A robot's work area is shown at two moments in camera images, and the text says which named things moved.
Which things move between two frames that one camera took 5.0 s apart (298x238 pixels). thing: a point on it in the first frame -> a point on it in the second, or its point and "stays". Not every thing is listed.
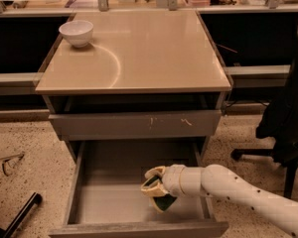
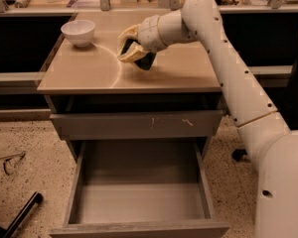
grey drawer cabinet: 149,85 stays
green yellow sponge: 155,188 -> 144,61
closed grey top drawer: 137,125 stays
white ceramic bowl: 77,32 stays
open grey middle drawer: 105,197 stays
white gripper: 172,180 -> 148,34
